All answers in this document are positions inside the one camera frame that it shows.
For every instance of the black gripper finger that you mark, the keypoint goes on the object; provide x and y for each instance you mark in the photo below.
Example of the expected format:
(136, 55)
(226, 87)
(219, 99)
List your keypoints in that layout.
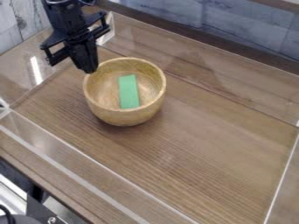
(78, 56)
(92, 57)

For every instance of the green rectangular block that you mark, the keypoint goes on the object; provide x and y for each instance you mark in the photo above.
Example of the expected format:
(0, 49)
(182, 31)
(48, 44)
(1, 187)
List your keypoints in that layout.
(128, 93)

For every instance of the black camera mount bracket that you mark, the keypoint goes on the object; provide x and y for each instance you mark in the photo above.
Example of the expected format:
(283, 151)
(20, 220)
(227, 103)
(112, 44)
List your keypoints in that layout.
(39, 212)

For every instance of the clear acrylic corner bracket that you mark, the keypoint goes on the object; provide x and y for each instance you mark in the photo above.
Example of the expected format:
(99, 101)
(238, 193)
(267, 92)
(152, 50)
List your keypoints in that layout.
(107, 36)

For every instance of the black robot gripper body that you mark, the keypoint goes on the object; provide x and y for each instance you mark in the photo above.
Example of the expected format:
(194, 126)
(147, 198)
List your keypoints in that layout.
(74, 28)

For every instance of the round wooden bowl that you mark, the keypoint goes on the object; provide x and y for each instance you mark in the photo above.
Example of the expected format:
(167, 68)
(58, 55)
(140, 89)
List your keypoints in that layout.
(100, 90)

